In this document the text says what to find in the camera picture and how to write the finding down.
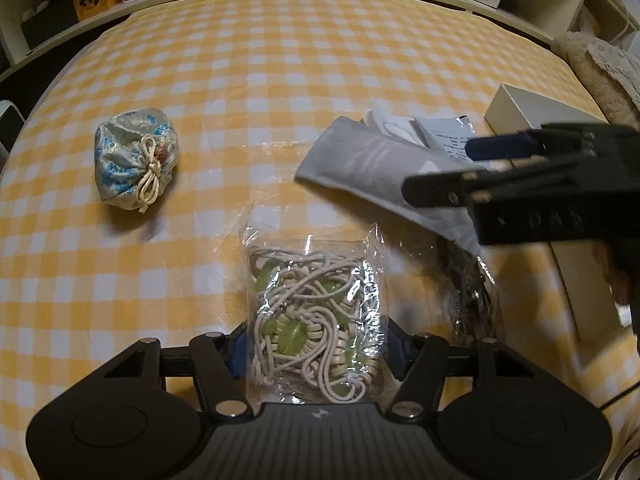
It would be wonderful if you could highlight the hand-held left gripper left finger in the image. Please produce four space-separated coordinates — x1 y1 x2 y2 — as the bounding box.
97 322 253 421

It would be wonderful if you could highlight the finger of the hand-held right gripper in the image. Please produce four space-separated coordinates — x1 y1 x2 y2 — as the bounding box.
400 152 601 209
464 124 606 163

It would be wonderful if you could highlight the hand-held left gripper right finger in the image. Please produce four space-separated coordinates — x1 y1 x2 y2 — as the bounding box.
382 320 536 418

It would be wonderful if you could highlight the white cardboard box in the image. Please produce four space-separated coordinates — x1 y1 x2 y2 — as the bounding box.
484 82 633 341

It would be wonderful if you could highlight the white printed packet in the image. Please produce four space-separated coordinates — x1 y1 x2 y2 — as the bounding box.
415 115 476 163

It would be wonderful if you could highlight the bag of cord and beads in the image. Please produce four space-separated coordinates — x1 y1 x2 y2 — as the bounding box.
239 205 396 406

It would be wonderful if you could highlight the light grey cloth pouch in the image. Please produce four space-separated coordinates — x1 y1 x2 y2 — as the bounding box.
294 116 481 253

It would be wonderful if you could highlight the clear bag with dark item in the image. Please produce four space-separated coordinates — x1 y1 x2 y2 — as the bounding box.
435 235 503 346

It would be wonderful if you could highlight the blue floral drawstring pouch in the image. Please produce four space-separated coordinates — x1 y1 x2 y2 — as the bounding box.
94 107 180 216

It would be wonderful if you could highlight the person's right hand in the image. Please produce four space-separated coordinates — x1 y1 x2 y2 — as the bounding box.
597 240 640 308

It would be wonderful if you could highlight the white crumpled plastic bag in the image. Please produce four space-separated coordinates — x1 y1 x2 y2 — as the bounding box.
362 102 431 148

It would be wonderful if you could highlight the beige fluffy blanket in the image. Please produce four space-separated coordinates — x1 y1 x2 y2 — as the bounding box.
550 30 640 131

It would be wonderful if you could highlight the yellow checked bed sheet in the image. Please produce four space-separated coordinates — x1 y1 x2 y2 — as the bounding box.
0 0 640 480

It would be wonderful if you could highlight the white device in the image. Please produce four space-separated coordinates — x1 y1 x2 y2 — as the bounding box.
0 100 26 161

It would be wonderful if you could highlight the dark box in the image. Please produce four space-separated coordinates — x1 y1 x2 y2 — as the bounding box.
20 5 81 51

